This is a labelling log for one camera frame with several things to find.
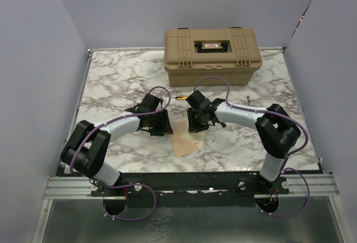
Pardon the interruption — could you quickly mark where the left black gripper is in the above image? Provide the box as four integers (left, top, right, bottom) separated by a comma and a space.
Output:
148, 109, 173, 136

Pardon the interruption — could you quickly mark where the peach paper envelope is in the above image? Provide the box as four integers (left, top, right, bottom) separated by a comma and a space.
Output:
168, 119, 206, 157

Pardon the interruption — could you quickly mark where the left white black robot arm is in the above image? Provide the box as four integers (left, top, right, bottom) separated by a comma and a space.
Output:
60, 93, 173, 196

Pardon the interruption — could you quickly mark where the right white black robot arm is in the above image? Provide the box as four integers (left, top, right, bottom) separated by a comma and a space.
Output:
186, 90, 301, 193

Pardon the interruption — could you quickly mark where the yellow black pen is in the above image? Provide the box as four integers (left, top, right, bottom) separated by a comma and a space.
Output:
175, 96, 188, 100

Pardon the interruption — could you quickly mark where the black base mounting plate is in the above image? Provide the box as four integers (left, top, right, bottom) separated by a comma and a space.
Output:
88, 171, 289, 208

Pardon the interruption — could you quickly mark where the tan plastic toolbox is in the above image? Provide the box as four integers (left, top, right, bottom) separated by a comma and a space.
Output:
164, 27, 263, 87

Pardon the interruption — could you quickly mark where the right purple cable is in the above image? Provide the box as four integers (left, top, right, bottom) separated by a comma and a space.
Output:
192, 77, 311, 220

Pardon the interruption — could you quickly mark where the left aluminium rail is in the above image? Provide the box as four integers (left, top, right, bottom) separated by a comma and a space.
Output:
44, 176, 95, 199

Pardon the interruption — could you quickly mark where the aluminium rail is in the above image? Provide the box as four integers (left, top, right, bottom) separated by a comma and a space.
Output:
285, 174, 339, 197
44, 176, 95, 199

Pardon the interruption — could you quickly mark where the right aluminium rail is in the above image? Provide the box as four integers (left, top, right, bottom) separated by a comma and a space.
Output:
285, 174, 339, 197

